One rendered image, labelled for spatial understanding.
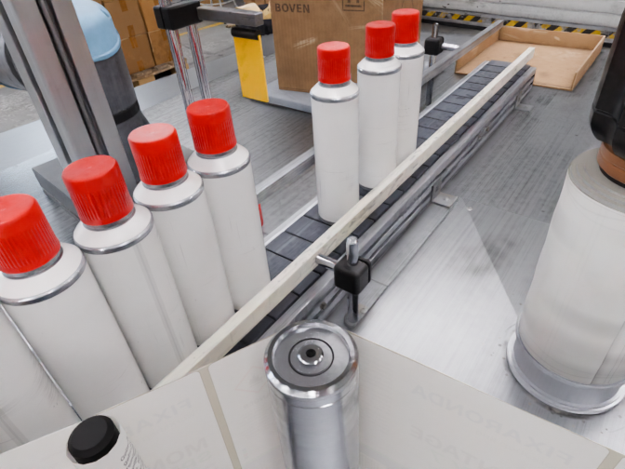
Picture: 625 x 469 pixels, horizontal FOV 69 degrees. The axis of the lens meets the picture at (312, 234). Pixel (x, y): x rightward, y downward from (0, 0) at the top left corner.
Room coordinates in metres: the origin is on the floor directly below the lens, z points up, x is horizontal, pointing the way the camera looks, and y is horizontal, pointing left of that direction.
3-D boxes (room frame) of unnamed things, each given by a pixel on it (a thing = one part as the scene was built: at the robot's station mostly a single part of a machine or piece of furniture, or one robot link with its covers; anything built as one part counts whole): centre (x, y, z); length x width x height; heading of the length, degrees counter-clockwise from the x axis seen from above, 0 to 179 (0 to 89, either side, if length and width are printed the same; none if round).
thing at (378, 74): (0.54, -0.09, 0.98); 0.05 x 0.05 x 0.20
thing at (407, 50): (0.58, -0.13, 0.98); 0.05 x 0.05 x 0.20
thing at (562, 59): (1.11, -0.57, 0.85); 0.30 x 0.26 x 0.04; 141
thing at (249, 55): (0.39, 0.04, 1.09); 0.03 x 0.01 x 0.06; 51
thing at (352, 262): (0.33, -0.04, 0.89); 0.03 x 0.03 x 0.12; 51
